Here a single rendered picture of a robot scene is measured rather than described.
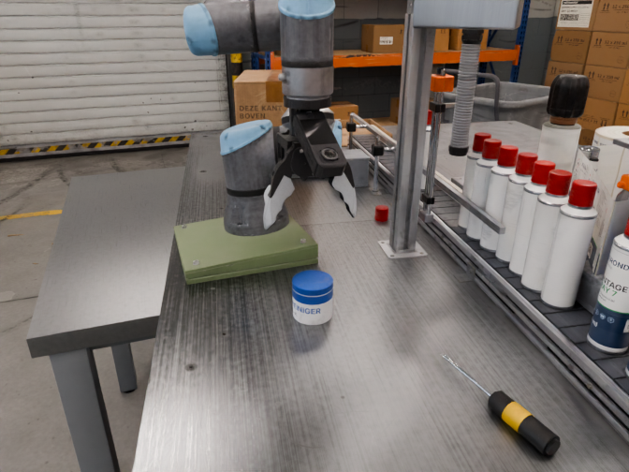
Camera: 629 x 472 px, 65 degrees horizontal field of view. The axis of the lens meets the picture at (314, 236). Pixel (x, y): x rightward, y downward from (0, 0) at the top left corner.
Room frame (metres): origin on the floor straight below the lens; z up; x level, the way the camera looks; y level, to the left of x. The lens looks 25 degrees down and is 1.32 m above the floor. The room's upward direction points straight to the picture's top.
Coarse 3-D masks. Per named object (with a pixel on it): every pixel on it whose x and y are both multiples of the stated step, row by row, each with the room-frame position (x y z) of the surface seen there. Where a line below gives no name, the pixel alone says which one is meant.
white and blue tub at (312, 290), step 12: (300, 276) 0.74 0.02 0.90; (312, 276) 0.74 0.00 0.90; (324, 276) 0.74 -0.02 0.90; (300, 288) 0.71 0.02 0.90; (312, 288) 0.70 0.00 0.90; (324, 288) 0.71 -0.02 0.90; (300, 300) 0.71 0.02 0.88; (312, 300) 0.70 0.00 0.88; (324, 300) 0.71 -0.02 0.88; (300, 312) 0.71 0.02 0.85; (312, 312) 0.70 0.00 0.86; (324, 312) 0.71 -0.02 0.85; (312, 324) 0.70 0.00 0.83
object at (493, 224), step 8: (360, 120) 1.73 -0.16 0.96; (368, 128) 1.64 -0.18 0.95; (384, 136) 1.50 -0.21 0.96; (392, 144) 1.40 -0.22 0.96; (424, 168) 1.17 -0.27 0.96; (440, 184) 1.07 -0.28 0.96; (448, 184) 1.04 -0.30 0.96; (448, 192) 1.02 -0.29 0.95; (456, 192) 1.00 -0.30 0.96; (464, 200) 0.95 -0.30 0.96; (472, 208) 0.91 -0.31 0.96; (480, 208) 0.90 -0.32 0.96; (480, 216) 0.88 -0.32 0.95; (488, 216) 0.86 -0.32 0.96; (488, 224) 0.85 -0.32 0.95; (496, 224) 0.83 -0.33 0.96; (496, 232) 0.82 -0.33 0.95; (504, 232) 0.81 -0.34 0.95
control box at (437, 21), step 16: (416, 0) 0.93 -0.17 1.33; (432, 0) 0.92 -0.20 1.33; (448, 0) 0.91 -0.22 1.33; (464, 0) 0.90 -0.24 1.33; (480, 0) 0.89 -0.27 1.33; (496, 0) 0.88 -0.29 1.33; (512, 0) 0.87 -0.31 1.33; (416, 16) 0.93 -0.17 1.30; (432, 16) 0.92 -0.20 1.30; (448, 16) 0.91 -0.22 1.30; (464, 16) 0.89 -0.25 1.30; (480, 16) 0.88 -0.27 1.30; (496, 16) 0.87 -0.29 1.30; (512, 16) 0.86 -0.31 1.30
